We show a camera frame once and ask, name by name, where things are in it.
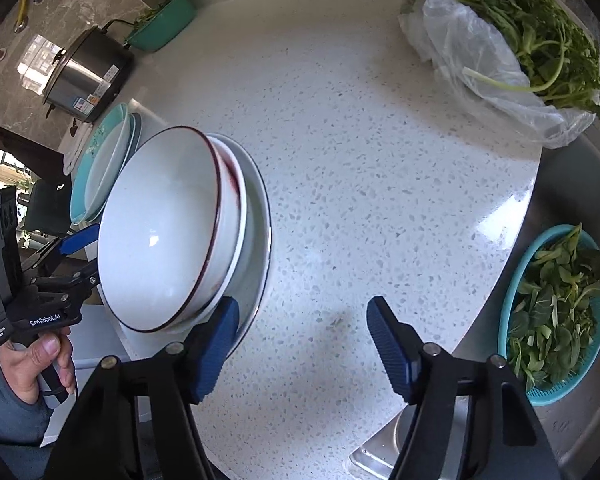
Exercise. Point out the deep teal floral plate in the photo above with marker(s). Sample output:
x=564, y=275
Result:
x=102, y=170

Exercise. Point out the red rimmed floral bowl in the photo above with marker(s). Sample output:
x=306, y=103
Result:
x=165, y=230

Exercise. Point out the loose green leaves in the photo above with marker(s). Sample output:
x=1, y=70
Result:
x=550, y=310
x=147, y=14

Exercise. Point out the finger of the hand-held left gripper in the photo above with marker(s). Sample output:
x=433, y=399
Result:
x=80, y=242
x=75, y=282

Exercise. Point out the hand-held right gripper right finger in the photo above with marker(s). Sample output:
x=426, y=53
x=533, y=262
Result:
x=390, y=345

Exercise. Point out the grey blue plate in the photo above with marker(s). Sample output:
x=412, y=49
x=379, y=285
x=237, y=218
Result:
x=139, y=135

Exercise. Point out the dark chair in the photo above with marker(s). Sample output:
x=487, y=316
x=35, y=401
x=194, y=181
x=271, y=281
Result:
x=50, y=205

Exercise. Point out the bunch of leafy greens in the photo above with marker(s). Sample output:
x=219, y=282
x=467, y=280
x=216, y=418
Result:
x=535, y=30

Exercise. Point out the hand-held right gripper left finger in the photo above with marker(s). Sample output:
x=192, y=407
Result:
x=215, y=345

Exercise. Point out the steel pot with lid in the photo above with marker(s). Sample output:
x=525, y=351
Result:
x=87, y=77

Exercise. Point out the clear plastic bag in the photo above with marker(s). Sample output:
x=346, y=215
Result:
x=460, y=45

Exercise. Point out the person's left forearm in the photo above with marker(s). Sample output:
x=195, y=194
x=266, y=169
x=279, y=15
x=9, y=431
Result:
x=10, y=420

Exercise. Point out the large white bowl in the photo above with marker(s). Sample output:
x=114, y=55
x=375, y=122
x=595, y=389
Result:
x=258, y=220

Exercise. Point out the teal plastic colander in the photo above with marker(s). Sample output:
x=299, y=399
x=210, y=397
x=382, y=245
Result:
x=555, y=396

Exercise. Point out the green plastic basin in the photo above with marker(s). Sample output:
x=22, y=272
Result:
x=165, y=27

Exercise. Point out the steel kitchen sink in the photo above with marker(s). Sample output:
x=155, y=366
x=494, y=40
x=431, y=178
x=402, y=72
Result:
x=575, y=430

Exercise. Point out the person's left hand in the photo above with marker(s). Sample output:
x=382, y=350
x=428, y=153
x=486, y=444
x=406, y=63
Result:
x=30, y=365

